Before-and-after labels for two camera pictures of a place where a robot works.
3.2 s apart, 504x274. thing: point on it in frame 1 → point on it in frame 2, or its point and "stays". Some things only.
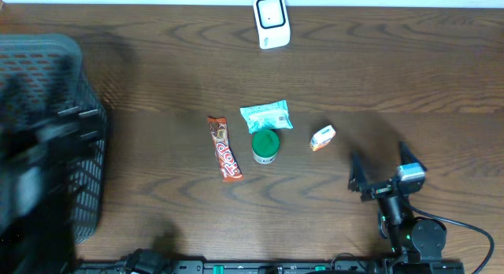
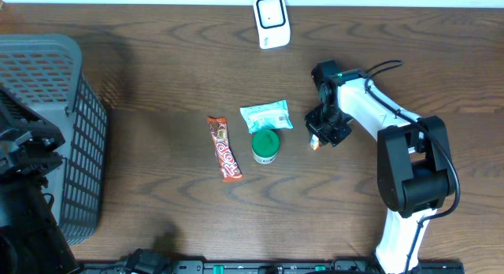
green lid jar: [264, 146] stays
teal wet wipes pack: [266, 116] stays
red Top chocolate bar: [228, 163] stays
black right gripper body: [383, 189] → [325, 123]
